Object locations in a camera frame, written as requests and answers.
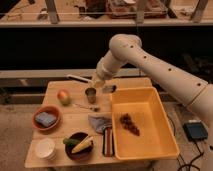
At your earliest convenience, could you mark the green cucumber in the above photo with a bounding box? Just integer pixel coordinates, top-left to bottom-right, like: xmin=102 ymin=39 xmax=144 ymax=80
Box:
xmin=63 ymin=138 xmax=80 ymax=146

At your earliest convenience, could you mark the brown rectangular block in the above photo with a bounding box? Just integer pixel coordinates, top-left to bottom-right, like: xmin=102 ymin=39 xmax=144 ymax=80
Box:
xmin=102 ymin=127 xmax=114 ymax=157

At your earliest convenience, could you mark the blue sponge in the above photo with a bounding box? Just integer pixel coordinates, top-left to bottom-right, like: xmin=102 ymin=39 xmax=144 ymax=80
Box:
xmin=35 ymin=112 xmax=57 ymax=127

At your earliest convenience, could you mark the orange bowl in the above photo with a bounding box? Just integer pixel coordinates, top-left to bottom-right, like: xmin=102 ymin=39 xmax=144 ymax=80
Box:
xmin=32 ymin=106 xmax=61 ymax=131

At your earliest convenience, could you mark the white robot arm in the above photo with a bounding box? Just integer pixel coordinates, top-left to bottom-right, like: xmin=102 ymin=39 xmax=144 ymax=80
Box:
xmin=92 ymin=34 xmax=213 ymax=171

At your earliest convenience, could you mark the metal spoon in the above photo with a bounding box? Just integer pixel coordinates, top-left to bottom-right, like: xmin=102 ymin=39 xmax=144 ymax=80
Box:
xmin=73 ymin=103 xmax=100 ymax=112

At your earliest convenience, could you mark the white paper cup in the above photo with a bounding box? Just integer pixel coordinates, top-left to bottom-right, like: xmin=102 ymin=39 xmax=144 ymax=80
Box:
xmin=34 ymin=138 xmax=56 ymax=160

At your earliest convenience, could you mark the grey crumpled cloth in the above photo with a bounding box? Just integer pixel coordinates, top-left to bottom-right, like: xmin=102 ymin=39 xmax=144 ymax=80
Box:
xmin=88 ymin=115 xmax=112 ymax=134

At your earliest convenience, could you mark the yellow plastic bin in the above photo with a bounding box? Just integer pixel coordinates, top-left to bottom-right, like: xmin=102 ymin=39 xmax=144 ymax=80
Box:
xmin=110 ymin=87 xmax=179 ymax=161

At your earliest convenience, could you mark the small metal cup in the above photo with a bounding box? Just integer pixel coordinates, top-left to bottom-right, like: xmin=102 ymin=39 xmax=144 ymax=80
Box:
xmin=85 ymin=87 xmax=96 ymax=104

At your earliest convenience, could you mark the red yellow apple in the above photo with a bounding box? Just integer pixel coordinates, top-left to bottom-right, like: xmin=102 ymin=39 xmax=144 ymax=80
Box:
xmin=57 ymin=90 xmax=71 ymax=106

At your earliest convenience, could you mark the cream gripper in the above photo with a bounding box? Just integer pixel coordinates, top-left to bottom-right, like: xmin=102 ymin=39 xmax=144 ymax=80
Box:
xmin=91 ymin=53 xmax=121 ymax=88

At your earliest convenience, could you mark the wooden table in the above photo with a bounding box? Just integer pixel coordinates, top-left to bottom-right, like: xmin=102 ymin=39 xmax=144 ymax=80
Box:
xmin=24 ymin=77 xmax=158 ymax=169

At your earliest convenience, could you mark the dark brown bowl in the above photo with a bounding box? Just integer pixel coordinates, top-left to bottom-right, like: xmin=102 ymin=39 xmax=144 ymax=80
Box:
xmin=63 ymin=132 xmax=94 ymax=162

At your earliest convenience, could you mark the yellow corn cob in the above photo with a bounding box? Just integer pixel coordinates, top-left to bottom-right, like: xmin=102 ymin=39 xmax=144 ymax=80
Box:
xmin=72 ymin=136 xmax=93 ymax=154

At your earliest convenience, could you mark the dark grapes bunch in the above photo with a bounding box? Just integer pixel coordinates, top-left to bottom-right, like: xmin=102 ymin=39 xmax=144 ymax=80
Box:
xmin=120 ymin=113 xmax=140 ymax=136

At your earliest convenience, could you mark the black foot pedal box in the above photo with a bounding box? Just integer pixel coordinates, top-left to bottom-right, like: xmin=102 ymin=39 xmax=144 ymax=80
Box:
xmin=183 ymin=122 xmax=208 ymax=141

